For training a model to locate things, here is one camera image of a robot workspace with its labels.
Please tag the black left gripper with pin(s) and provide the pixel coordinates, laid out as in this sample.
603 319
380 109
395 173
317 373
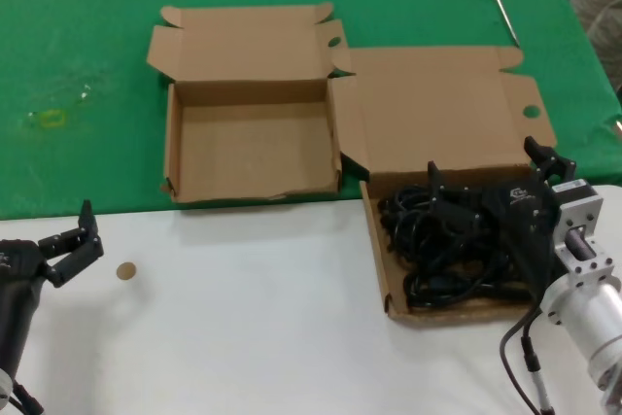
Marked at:
19 288

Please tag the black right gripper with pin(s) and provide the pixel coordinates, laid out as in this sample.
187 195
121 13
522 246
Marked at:
525 225

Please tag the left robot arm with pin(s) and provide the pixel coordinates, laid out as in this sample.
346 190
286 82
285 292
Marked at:
4 381

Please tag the open brown cardboard box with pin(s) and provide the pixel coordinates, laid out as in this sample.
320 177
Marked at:
437 109
243 177

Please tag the round brown cardboard disc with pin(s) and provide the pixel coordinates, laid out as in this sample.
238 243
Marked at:
127 270

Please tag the person in beige clothing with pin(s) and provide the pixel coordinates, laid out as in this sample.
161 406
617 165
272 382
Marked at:
602 21

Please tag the green tablecloth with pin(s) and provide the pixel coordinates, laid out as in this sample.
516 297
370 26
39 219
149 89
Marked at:
73 21

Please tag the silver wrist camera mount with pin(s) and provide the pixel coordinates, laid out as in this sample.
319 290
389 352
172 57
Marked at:
578 211

